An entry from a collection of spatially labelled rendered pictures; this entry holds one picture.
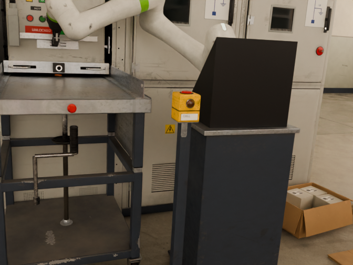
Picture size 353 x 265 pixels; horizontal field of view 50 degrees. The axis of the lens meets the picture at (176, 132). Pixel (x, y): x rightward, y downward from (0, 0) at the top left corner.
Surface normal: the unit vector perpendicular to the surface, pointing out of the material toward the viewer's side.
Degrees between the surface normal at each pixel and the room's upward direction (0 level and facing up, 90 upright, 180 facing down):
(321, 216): 70
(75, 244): 0
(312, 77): 90
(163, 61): 90
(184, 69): 90
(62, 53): 90
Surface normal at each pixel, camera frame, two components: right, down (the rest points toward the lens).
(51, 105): 0.34, 0.25
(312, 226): 0.46, -0.04
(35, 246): 0.06, -0.97
